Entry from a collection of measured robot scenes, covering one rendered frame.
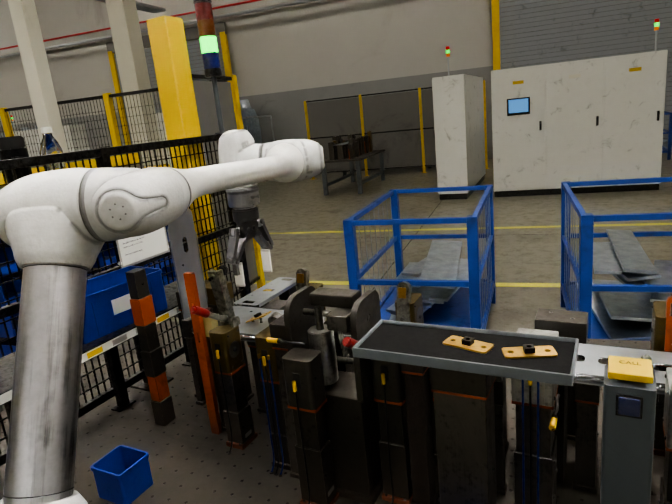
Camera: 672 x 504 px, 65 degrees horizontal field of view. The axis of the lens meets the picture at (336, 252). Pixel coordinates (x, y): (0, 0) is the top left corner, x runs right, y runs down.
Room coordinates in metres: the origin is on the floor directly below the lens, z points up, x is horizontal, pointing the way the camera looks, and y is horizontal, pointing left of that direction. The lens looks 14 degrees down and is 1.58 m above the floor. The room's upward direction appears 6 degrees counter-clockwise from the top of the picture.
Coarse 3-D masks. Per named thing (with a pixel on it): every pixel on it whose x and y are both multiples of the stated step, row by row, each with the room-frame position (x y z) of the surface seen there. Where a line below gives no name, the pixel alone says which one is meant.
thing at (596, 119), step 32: (544, 64) 8.36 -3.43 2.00; (576, 64) 8.20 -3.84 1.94; (608, 64) 8.05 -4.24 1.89; (640, 64) 7.91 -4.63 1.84; (512, 96) 8.50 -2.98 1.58; (544, 96) 8.35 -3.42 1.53; (576, 96) 8.19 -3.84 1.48; (608, 96) 8.05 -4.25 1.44; (640, 96) 7.91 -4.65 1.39; (512, 128) 8.50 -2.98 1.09; (544, 128) 8.35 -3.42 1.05; (576, 128) 8.19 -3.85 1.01; (608, 128) 8.04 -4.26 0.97; (640, 128) 7.90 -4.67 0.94; (512, 160) 8.51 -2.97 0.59; (544, 160) 8.35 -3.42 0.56; (576, 160) 8.19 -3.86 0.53; (608, 160) 8.04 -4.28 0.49; (640, 160) 7.89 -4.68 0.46; (512, 192) 8.54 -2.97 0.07; (544, 192) 8.37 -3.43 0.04; (576, 192) 8.21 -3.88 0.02
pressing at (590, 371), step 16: (240, 320) 1.52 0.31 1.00; (256, 320) 1.51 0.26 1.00; (240, 336) 1.39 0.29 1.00; (592, 352) 1.09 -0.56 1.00; (608, 352) 1.08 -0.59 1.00; (624, 352) 1.07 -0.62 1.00; (640, 352) 1.07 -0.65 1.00; (656, 352) 1.06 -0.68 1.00; (576, 368) 1.02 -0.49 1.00; (592, 368) 1.02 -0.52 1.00; (592, 384) 0.97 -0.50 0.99; (656, 384) 0.93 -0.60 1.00
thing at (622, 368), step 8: (608, 360) 0.76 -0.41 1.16; (616, 360) 0.75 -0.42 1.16; (624, 360) 0.75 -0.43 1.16; (632, 360) 0.75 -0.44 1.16; (640, 360) 0.74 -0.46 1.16; (648, 360) 0.74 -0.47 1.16; (608, 368) 0.73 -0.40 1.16; (616, 368) 0.73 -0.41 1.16; (624, 368) 0.73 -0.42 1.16; (632, 368) 0.72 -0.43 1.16; (640, 368) 0.72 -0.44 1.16; (648, 368) 0.72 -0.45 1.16; (608, 376) 0.72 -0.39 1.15; (616, 376) 0.72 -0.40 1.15; (624, 376) 0.71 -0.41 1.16; (632, 376) 0.71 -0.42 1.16; (640, 376) 0.70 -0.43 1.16; (648, 376) 0.70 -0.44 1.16
